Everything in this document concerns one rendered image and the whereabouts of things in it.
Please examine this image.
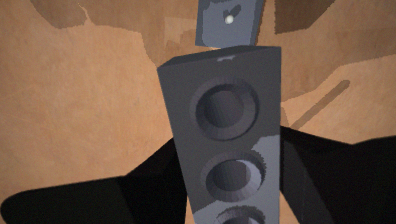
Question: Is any grey plate with round holes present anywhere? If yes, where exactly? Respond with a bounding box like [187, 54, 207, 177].
[156, 45, 281, 224]

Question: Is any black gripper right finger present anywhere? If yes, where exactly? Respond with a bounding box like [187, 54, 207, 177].
[279, 125, 396, 224]

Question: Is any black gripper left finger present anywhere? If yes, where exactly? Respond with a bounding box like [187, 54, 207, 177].
[0, 137, 188, 224]

